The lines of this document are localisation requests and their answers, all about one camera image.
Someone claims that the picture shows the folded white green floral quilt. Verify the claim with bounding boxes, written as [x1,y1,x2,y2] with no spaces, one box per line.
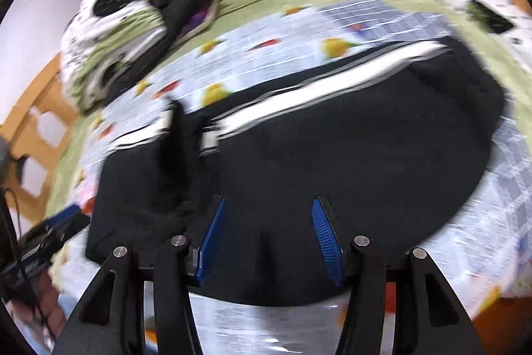
[60,0,168,111]

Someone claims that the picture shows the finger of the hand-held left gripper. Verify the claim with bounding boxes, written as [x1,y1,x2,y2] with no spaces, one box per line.
[45,204,92,244]

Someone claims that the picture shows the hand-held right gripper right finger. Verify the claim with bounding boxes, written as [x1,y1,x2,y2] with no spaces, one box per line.
[312,196,485,355]

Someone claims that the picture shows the black pants with white waistband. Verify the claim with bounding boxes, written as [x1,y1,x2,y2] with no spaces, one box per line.
[85,37,507,308]

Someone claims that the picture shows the fruit print lace tablecloth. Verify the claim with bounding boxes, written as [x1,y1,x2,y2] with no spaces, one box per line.
[42,0,532,355]

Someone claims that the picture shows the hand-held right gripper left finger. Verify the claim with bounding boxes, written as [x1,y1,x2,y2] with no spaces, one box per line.
[54,196,228,355]

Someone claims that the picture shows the purple cloth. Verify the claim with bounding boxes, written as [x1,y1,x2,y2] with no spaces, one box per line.
[179,2,219,45]

